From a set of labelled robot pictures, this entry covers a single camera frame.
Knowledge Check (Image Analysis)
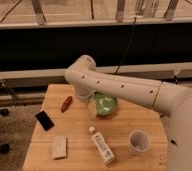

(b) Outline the black hanging cable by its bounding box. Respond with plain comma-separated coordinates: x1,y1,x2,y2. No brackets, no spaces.
113,16,138,75

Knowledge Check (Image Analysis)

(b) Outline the black smartphone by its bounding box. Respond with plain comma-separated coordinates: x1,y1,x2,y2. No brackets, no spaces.
35,111,54,131

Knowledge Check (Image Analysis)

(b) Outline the beige sponge block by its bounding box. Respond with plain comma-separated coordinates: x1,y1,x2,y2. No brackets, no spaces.
53,136,67,159

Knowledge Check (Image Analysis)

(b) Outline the white plastic cup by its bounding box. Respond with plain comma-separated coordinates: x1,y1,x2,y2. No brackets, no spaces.
128,130,150,155

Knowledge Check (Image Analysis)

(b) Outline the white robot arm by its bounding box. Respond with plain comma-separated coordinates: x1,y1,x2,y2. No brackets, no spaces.
65,55,192,171

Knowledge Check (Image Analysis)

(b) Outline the white labelled bottle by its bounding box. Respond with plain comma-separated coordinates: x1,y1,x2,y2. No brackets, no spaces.
89,126,115,165

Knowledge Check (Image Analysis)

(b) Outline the green ceramic bowl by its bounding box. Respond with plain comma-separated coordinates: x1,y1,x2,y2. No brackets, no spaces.
93,92,117,117

